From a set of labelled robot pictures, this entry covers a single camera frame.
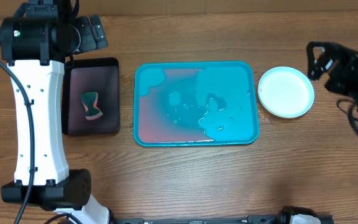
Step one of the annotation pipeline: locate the black rectangular tray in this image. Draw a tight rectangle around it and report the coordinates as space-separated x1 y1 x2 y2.
62 57 120 136

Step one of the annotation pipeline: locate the teal plastic serving tray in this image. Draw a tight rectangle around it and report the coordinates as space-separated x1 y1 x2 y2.
133 61 260 147

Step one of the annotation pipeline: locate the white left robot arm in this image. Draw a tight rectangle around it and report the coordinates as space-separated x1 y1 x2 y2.
0 0 113 223

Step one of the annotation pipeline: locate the light blue plate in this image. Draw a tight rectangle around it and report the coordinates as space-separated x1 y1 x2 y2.
257 67 314 118

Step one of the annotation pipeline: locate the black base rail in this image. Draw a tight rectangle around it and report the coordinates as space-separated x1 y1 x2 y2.
111 206 334 224

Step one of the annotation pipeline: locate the pink and green sponge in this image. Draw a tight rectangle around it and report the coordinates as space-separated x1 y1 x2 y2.
81 91 103 120

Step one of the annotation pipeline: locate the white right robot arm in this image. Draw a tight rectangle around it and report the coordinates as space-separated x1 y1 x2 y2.
306 41 358 106

